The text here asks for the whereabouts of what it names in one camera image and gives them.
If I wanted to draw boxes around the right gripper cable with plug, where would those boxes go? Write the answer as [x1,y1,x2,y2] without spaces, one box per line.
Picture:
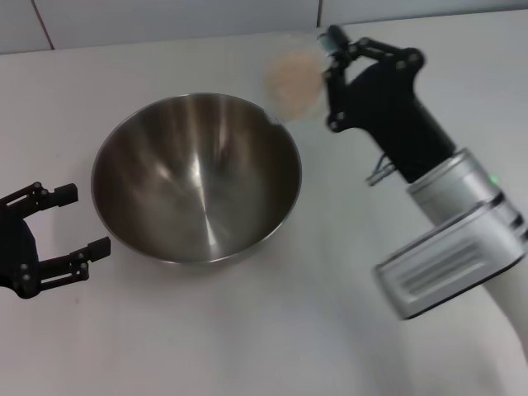
[365,154,398,187]

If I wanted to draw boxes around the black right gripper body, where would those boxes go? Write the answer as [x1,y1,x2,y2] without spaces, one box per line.
[342,57,457,183]

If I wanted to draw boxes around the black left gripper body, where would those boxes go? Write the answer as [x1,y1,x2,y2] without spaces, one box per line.
[0,208,40,300]

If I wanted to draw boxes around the large stainless steel bowl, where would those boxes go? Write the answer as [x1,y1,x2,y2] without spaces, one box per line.
[90,92,303,265]

